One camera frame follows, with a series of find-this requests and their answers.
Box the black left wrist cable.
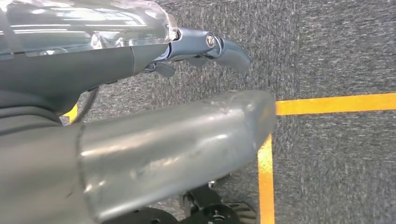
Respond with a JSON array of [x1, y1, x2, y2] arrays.
[[74, 86, 99, 124]]

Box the black robot foot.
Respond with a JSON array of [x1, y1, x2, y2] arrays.
[[102, 181, 257, 224]]

